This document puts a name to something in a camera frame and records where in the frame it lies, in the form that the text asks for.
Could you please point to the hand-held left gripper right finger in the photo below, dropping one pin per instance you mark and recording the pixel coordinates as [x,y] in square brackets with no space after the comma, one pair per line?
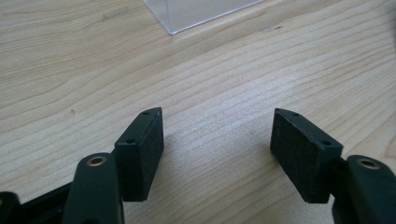
[303,158]

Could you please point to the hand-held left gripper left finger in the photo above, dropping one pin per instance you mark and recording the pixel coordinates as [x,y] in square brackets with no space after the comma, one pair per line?
[138,161]

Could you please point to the clear plastic box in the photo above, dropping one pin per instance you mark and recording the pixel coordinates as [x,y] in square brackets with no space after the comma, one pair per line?
[190,12]

